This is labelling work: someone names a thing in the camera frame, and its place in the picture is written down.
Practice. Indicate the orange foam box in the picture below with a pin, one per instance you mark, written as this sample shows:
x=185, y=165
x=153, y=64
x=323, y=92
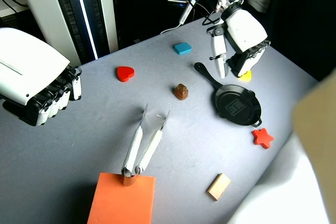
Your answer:
x=120, y=203

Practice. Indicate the black cast iron skillet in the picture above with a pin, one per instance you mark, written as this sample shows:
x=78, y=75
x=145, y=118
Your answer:
x=237, y=106

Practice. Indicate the grey table cloth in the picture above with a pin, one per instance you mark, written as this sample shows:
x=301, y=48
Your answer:
x=78, y=142

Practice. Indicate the red heart block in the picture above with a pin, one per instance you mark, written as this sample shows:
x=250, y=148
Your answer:
x=125, y=74

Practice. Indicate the blue rounded block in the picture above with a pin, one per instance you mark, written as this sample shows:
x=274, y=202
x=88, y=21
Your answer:
x=182, y=48

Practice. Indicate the yellow block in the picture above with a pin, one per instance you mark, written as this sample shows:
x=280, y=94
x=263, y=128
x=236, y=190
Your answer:
x=247, y=76

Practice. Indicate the plain wooden block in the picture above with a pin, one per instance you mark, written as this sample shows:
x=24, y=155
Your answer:
x=218, y=186

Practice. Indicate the red star block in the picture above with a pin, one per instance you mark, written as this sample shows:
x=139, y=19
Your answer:
x=262, y=138

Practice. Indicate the white sheet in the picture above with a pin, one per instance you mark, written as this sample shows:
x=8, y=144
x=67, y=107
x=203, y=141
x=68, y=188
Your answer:
x=283, y=187

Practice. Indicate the tan cardboard sheet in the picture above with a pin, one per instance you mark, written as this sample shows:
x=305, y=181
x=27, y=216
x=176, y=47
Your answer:
x=320, y=129

